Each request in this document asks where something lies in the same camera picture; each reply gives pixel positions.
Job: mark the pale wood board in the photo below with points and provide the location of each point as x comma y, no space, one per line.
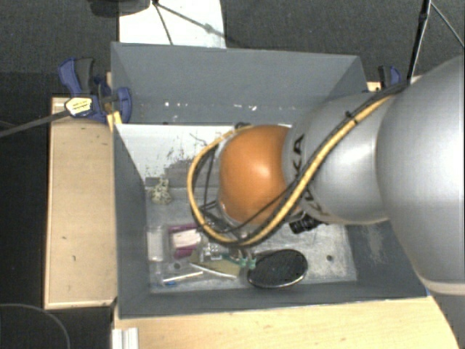
80,209

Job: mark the purple and white box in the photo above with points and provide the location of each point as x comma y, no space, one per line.
184,240

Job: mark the black oval disc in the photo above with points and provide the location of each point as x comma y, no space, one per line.
278,268

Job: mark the clear glass jar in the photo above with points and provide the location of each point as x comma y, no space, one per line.
155,244

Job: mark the clear plastic bottle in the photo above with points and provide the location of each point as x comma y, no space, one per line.
174,276

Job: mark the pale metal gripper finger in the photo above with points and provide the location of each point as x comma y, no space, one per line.
210,253
214,270

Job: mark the black cylinder on white bracket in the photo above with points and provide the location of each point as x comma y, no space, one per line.
303,224

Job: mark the grey metal bin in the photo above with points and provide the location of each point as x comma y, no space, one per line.
232,86

